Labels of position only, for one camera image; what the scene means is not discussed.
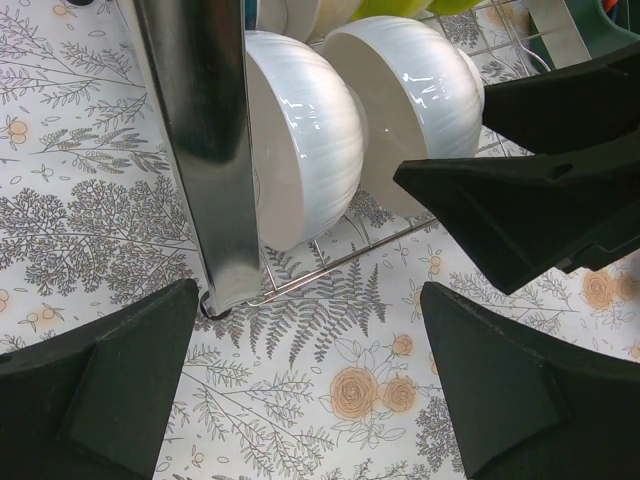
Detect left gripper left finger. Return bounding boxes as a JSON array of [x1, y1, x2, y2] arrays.
[[1, 279, 198, 479]]

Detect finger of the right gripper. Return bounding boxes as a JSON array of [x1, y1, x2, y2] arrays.
[[483, 43, 639, 155], [394, 132, 639, 294]]

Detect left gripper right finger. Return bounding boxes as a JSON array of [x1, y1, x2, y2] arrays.
[[421, 282, 639, 479]]

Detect steel two-tier dish rack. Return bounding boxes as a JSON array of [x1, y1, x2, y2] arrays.
[[69, 0, 594, 321]]

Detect green divided organizer tray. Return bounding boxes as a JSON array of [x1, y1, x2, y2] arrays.
[[527, 1, 639, 69]]

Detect orange navy rolled tie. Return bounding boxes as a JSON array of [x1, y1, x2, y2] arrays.
[[601, 0, 619, 12]]

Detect white ribbed bowl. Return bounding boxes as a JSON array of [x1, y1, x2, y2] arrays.
[[321, 16, 485, 217], [245, 31, 365, 251]]

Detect lime green bowl right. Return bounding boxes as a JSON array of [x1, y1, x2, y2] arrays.
[[426, 0, 482, 15]]

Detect lime green bowl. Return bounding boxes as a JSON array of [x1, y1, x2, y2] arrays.
[[426, 0, 482, 15], [350, 0, 433, 21]]

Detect floral table mat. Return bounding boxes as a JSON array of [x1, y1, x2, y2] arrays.
[[1, 1, 639, 479]]

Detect white ribbed bowl front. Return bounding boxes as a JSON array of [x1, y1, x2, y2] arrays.
[[245, 31, 365, 251]]

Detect lime green bowl left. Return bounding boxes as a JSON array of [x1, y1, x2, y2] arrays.
[[350, 0, 433, 21]]

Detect teal blue bowl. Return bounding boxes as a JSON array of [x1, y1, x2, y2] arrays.
[[244, 0, 259, 30]]

